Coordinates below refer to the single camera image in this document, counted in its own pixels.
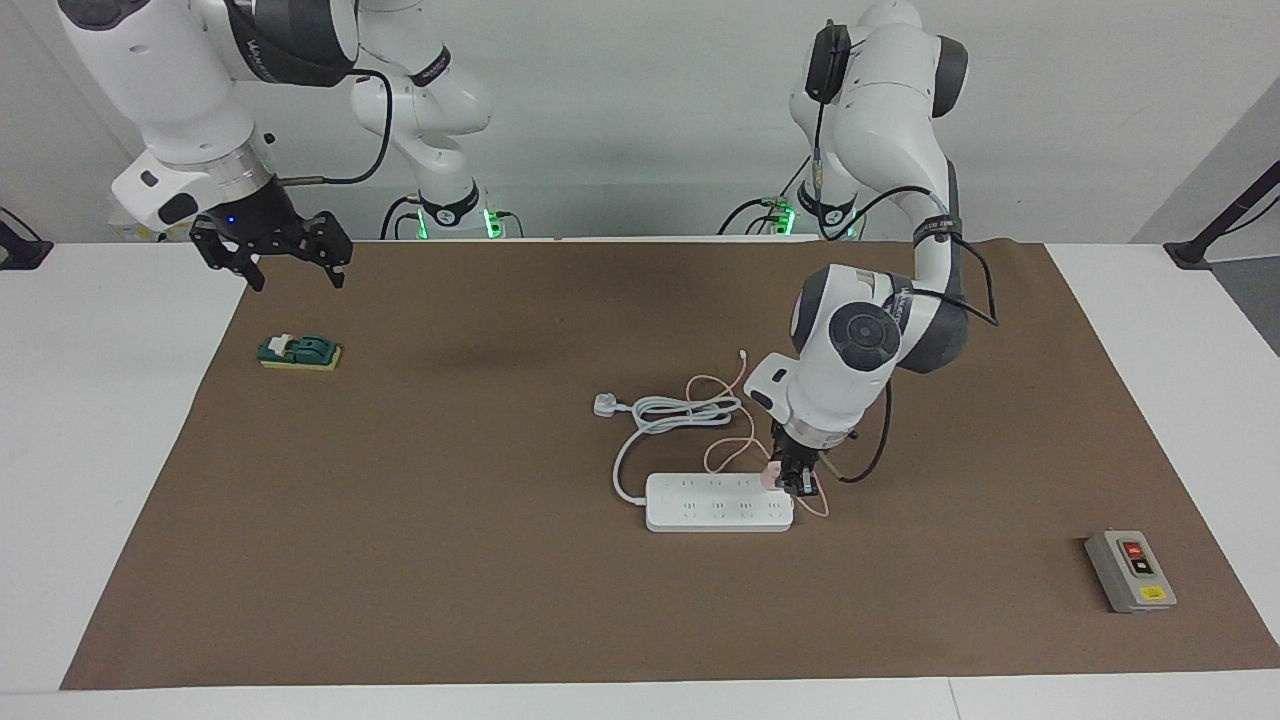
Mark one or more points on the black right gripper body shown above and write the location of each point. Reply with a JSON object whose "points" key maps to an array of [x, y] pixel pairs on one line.
{"points": [[260, 220]]}

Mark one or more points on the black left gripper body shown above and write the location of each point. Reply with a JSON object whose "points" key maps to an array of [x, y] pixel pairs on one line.
{"points": [[797, 450]]}

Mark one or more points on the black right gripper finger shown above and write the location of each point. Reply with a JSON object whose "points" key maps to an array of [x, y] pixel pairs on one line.
{"points": [[332, 245], [235, 258]]}

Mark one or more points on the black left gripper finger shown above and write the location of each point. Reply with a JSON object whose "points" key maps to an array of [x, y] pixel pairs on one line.
{"points": [[812, 485], [786, 484]]}

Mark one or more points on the pink charger adapter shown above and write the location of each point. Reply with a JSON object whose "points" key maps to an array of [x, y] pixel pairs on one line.
{"points": [[769, 475]]}

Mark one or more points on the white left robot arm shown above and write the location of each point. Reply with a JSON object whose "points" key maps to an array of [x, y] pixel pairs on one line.
{"points": [[850, 370]]}

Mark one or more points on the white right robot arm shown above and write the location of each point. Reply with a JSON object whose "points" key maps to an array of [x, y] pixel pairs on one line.
{"points": [[170, 90]]}

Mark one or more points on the white power strip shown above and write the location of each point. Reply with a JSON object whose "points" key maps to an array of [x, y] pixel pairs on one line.
{"points": [[710, 505]]}

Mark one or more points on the black clamp stand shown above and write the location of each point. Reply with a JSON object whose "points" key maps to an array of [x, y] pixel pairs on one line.
{"points": [[20, 255], [1190, 252]]}

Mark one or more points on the brown table mat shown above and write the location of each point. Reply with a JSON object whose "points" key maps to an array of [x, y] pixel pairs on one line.
{"points": [[500, 600]]}

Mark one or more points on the grey on-off button box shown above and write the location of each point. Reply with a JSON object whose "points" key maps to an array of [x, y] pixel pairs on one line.
{"points": [[1125, 580]]}

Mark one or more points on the green knife switch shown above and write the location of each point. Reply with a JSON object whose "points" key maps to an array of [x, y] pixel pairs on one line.
{"points": [[310, 350]]}

